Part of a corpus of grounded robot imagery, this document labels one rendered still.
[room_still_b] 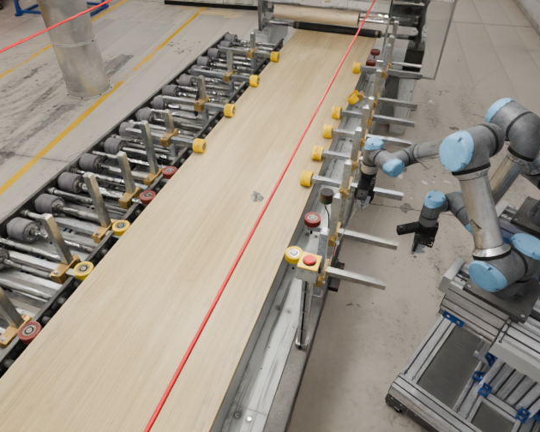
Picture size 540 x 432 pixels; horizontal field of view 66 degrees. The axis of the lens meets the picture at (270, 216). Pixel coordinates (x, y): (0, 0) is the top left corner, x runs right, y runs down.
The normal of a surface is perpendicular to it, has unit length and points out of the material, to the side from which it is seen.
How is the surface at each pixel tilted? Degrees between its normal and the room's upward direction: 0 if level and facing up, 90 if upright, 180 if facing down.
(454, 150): 84
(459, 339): 0
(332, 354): 0
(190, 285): 0
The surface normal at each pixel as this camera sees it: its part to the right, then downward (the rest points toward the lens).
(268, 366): 0.00, -0.74
